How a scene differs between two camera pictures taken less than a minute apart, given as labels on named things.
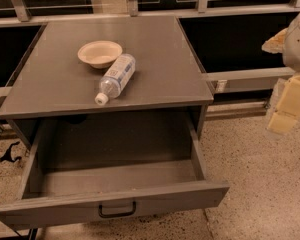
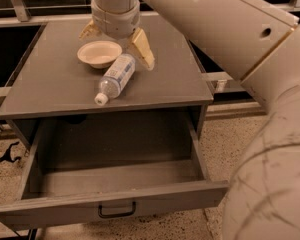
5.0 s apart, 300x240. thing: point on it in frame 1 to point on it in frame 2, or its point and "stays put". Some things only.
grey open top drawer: [81, 170] stays put
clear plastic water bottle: [116, 78] stays put
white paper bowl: [99, 54] stays put
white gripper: [298, 45] to [116, 23]
